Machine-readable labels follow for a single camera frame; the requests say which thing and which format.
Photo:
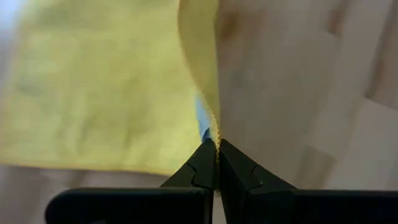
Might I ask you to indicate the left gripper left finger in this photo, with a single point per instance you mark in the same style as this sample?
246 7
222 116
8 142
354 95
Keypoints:
192 174

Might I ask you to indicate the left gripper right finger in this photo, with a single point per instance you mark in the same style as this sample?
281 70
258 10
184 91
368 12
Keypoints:
248 186

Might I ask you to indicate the yellow microfiber towel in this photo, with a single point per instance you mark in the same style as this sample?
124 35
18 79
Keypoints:
93 93

